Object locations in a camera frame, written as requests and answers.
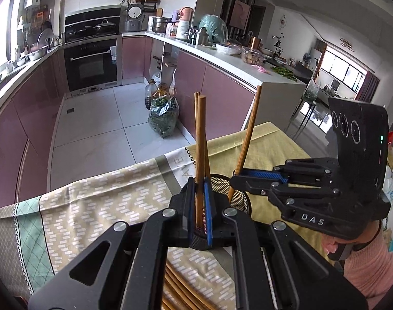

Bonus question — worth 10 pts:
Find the bag of green vegetables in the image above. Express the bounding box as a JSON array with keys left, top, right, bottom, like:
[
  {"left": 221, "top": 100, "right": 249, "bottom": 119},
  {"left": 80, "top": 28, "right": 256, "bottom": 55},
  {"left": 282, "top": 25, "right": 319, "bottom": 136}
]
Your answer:
[{"left": 148, "top": 95, "right": 180, "bottom": 138}]

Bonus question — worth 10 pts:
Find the black range hood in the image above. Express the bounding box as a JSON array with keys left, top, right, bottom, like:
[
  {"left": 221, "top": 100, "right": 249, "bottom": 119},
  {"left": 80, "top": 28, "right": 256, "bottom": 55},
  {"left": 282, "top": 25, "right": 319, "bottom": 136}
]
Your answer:
[{"left": 64, "top": 5, "right": 122, "bottom": 43}]

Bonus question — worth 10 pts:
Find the steel stock pot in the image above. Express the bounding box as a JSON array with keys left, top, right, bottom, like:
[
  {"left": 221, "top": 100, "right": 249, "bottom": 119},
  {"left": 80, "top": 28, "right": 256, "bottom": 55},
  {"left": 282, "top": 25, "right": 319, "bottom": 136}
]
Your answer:
[{"left": 148, "top": 16, "right": 171, "bottom": 34}]

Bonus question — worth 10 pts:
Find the right hand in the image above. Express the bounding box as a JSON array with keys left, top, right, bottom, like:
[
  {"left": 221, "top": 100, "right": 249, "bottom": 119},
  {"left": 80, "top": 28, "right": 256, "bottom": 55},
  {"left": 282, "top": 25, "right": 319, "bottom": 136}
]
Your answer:
[{"left": 322, "top": 220, "right": 382, "bottom": 254}]

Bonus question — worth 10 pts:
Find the black built-in oven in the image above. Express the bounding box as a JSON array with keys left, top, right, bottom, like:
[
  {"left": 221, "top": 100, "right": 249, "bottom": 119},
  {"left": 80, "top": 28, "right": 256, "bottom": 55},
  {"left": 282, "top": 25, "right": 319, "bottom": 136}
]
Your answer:
[{"left": 63, "top": 35, "right": 122, "bottom": 94}]

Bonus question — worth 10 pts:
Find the white rice cooker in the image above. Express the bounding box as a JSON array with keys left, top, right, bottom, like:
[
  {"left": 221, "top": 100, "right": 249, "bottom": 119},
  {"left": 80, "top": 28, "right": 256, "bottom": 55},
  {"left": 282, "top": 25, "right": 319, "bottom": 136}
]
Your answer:
[{"left": 124, "top": 3, "right": 144, "bottom": 32}]

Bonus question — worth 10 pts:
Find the yellow cloth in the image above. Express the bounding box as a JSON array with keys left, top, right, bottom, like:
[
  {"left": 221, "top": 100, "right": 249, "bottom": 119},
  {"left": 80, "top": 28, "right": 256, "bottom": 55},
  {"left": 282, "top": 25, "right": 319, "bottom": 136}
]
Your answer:
[{"left": 186, "top": 121, "right": 346, "bottom": 265}]

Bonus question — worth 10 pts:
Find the plastic oil bottle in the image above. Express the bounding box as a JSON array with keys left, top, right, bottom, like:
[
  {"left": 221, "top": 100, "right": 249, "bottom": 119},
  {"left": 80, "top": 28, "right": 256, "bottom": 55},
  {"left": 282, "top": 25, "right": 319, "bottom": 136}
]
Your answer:
[{"left": 145, "top": 79, "right": 157, "bottom": 110}]

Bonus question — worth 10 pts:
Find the pink sleeved right forearm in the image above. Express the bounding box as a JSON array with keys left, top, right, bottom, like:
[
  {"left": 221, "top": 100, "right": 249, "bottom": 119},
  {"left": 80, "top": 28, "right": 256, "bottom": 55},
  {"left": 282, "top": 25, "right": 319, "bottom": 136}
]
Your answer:
[{"left": 344, "top": 231, "right": 393, "bottom": 309}]

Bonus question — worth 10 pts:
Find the patterned beige green cloth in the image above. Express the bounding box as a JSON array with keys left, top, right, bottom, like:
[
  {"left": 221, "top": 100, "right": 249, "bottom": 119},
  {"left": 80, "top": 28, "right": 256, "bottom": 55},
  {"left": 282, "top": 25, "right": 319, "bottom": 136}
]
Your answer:
[{"left": 0, "top": 146, "right": 239, "bottom": 310}]

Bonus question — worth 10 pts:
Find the wooden chopstick red end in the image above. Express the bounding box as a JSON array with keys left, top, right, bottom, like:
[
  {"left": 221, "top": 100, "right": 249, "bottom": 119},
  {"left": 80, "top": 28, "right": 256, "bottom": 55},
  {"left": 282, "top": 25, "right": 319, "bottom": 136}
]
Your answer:
[
  {"left": 195, "top": 95, "right": 205, "bottom": 230},
  {"left": 164, "top": 278, "right": 191, "bottom": 309},
  {"left": 165, "top": 262, "right": 217, "bottom": 310},
  {"left": 227, "top": 84, "right": 263, "bottom": 202},
  {"left": 194, "top": 92, "right": 200, "bottom": 184},
  {"left": 164, "top": 270, "right": 205, "bottom": 309}
]

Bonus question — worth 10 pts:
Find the green bag on counter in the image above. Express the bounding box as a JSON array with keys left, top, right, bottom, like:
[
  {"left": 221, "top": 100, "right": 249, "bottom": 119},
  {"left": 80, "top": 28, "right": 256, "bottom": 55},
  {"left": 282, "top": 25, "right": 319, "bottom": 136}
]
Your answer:
[{"left": 198, "top": 14, "right": 229, "bottom": 43}]

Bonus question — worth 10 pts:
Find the black mesh pen holder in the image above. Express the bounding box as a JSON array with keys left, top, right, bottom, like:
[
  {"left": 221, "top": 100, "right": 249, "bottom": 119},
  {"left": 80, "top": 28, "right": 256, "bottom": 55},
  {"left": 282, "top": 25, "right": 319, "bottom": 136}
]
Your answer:
[{"left": 189, "top": 173, "right": 252, "bottom": 251}]

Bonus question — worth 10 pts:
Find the pink thermos jug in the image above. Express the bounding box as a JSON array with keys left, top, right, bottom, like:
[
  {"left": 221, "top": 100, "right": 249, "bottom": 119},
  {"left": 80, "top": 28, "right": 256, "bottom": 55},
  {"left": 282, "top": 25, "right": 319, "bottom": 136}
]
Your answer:
[{"left": 180, "top": 6, "right": 194, "bottom": 22}]

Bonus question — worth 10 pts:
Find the black wok with lid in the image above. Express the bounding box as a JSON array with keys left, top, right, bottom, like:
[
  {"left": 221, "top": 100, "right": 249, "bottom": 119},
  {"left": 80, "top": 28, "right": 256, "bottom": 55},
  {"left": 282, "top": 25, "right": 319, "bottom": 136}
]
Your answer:
[{"left": 84, "top": 19, "right": 117, "bottom": 34}]

